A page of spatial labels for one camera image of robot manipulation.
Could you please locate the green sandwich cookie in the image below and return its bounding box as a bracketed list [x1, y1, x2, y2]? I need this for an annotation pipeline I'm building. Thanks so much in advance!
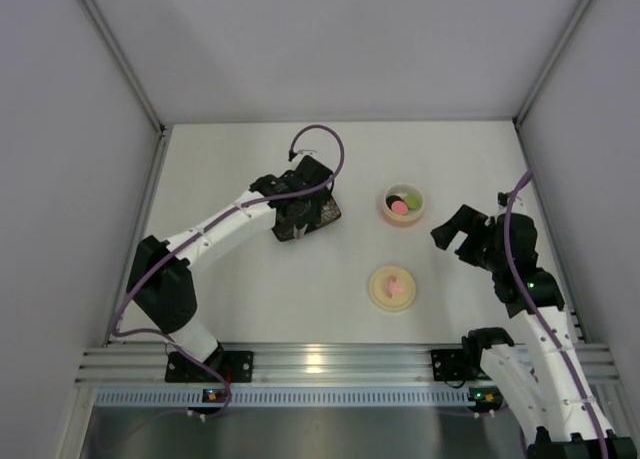
[403, 195, 422, 211]

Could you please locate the pink sandwich cookie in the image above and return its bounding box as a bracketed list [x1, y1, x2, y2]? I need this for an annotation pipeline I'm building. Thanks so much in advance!
[390, 200, 409, 216]

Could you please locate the black sandwich cookie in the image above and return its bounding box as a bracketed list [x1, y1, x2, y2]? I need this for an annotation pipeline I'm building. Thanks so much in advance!
[385, 195, 402, 207]

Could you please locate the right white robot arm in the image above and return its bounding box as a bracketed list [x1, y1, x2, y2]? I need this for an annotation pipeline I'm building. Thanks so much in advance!
[431, 205, 638, 458]

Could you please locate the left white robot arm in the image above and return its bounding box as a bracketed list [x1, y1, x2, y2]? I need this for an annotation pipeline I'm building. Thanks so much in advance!
[127, 156, 341, 369]

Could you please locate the black floral square plate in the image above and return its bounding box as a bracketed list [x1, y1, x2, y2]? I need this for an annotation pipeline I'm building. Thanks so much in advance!
[270, 188, 342, 242]

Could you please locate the cream pink round bowl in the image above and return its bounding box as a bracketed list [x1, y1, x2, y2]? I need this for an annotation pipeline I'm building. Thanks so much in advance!
[381, 183, 426, 228]

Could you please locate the cream lid pink knob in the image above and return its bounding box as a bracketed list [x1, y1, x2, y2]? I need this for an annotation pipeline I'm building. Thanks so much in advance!
[367, 265, 417, 313]

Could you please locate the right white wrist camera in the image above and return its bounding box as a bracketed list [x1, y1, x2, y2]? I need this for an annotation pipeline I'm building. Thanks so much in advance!
[497, 191, 531, 220]

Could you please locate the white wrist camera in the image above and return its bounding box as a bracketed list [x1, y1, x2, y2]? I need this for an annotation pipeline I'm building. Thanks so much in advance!
[288, 148, 317, 162]
[497, 191, 531, 220]

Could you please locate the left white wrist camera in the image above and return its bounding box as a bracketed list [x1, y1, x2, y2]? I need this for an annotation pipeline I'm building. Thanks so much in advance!
[288, 148, 317, 162]

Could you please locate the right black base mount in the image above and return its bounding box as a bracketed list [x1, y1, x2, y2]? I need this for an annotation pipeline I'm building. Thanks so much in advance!
[429, 348, 482, 385]

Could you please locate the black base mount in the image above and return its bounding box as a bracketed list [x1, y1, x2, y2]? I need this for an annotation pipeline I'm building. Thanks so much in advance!
[164, 350, 254, 384]
[429, 348, 482, 385]

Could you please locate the left aluminium frame post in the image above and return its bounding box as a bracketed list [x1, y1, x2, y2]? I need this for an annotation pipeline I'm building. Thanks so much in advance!
[67, 0, 167, 130]

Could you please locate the aluminium frame post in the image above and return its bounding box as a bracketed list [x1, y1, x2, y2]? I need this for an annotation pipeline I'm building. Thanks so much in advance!
[512, 0, 597, 132]
[67, 0, 167, 130]

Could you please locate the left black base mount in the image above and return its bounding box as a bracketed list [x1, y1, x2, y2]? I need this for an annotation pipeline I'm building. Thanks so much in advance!
[164, 350, 254, 384]

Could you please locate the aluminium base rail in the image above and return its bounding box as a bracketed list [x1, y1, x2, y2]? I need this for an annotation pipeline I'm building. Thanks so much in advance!
[74, 342, 621, 386]

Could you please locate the slotted grey cable duct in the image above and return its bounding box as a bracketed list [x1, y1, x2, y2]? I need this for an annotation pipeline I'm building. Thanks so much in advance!
[94, 386, 500, 408]

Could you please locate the right aluminium frame post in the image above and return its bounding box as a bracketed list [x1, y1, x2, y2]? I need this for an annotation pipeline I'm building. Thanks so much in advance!
[512, 0, 597, 132]

